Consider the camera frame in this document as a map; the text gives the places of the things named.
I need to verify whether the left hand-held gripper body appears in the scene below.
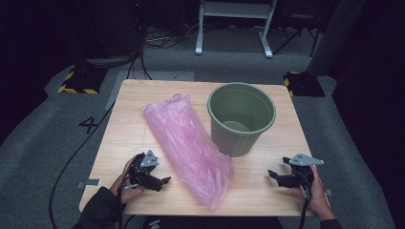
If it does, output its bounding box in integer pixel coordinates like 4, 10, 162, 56
126, 150, 164, 193

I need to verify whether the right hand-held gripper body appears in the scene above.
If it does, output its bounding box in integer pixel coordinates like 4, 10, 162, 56
282, 153, 326, 189

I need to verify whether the pink plastic bag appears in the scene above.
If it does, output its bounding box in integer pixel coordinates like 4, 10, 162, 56
141, 93, 235, 211

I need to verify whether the green plastic bin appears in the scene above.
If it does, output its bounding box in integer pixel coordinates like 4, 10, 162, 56
206, 82, 277, 158

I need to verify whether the person's left hand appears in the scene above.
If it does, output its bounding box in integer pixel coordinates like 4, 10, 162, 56
109, 156, 145, 205

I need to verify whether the person's right hand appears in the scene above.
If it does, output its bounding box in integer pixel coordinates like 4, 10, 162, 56
287, 165, 332, 218

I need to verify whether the grey tape strip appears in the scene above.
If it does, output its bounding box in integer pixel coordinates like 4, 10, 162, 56
76, 178, 102, 189

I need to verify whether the yellow black striped base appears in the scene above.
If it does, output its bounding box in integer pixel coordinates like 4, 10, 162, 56
57, 65, 108, 95
283, 71, 327, 98

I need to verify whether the grey stand base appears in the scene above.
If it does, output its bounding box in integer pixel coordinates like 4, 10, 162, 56
85, 55, 136, 69

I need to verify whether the grey column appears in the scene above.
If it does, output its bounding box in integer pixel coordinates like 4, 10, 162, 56
306, 0, 367, 77

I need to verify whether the black folding stand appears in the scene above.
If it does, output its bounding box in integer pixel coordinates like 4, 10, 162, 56
272, 10, 321, 58

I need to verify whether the white metal stand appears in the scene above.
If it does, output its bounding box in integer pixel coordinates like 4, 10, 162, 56
194, 0, 278, 59

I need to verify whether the right hand-held gripper cable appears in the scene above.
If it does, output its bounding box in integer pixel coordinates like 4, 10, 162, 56
297, 177, 314, 229

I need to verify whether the black floor cable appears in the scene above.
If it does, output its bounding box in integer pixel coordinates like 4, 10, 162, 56
48, 100, 117, 229

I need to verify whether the bundle of floor cables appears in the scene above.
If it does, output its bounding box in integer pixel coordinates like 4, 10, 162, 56
144, 23, 201, 51

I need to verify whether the black stand with cables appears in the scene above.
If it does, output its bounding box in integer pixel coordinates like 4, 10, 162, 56
126, 0, 154, 80

